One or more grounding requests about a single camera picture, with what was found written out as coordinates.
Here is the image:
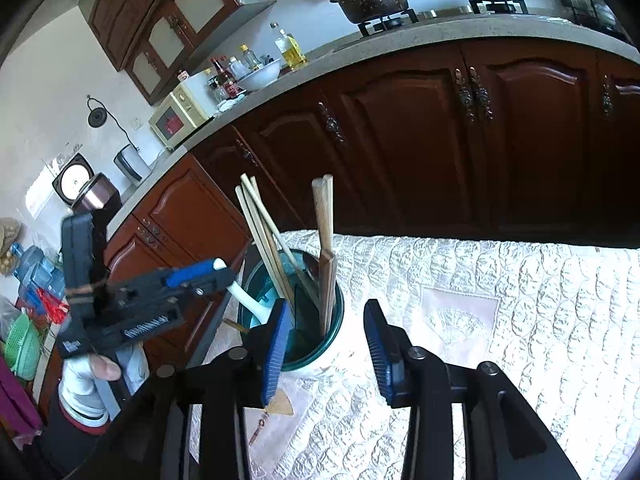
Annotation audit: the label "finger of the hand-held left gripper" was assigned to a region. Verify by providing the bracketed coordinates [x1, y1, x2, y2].
[175, 267, 239, 307]
[112, 258, 218, 301]

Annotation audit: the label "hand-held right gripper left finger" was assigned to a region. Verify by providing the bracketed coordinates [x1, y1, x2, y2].
[107, 299, 296, 480]

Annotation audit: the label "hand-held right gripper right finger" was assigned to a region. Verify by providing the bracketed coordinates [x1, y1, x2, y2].
[363, 299, 581, 480]

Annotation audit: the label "white ceramic spoon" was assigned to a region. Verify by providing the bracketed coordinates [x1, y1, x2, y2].
[214, 258, 273, 326]

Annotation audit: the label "white floral cup teal rim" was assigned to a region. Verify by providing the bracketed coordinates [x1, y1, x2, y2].
[237, 248, 346, 378]

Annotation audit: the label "metal spoon brown handle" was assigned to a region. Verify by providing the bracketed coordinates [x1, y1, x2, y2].
[295, 255, 322, 313]

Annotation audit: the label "brown wooden spoon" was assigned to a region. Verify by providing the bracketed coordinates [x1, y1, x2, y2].
[320, 251, 339, 337]

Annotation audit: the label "person's left forearm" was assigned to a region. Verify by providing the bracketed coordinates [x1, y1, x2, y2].
[35, 355, 123, 478]

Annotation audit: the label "person's left hand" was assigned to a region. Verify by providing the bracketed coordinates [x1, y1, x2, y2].
[91, 354, 123, 382]

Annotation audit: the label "blue water jug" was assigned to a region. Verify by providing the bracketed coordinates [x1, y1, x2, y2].
[12, 245, 66, 301]

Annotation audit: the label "red mesh bag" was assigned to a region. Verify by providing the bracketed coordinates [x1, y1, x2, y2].
[35, 287, 68, 326]

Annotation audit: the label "rice cooker with open lid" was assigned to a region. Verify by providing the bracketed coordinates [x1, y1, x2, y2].
[52, 152, 121, 213]

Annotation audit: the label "green plastic colander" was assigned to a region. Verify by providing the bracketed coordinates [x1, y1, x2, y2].
[0, 312, 43, 381]

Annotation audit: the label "pale blue cloth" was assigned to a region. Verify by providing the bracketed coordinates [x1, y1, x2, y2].
[107, 347, 147, 411]

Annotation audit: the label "small silver appliance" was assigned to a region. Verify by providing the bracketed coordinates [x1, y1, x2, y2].
[114, 145, 151, 181]

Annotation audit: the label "white quilted tablecloth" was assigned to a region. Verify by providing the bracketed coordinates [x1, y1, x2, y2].
[187, 230, 640, 480]

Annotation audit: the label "purple cloth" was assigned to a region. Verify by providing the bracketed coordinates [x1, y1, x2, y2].
[0, 355, 43, 441]

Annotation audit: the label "black round hanging device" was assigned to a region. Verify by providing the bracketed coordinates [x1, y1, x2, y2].
[86, 94, 138, 153]

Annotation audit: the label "cream microwave oven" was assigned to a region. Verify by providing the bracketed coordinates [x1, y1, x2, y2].
[149, 77, 213, 146]

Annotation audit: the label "dark sauce bottle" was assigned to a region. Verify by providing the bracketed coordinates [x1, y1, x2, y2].
[210, 57, 232, 92]

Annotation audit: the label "white bowl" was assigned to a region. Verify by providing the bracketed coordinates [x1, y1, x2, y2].
[235, 57, 282, 92]

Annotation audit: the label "dark brown lower kitchen cabinets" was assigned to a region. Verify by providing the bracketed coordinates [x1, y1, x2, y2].
[37, 37, 640, 411]

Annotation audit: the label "clear glass bottle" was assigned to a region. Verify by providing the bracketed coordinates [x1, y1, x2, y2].
[239, 44, 261, 72]

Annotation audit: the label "cooking oil bottle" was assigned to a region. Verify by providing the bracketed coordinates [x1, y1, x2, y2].
[272, 22, 307, 71]

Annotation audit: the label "gas stove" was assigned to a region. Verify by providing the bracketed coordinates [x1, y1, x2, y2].
[357, 0, 531, 36]

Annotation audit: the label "grey kitchen countertop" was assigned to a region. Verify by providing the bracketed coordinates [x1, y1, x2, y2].
[105, 12, 640, 241]

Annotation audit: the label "brown wall cabinet glass doors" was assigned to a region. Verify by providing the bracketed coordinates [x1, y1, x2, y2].
[79, 0, 277, 106]

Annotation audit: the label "black wire dish rack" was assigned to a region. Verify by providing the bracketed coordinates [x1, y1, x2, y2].
[552, 0, 636, 43]

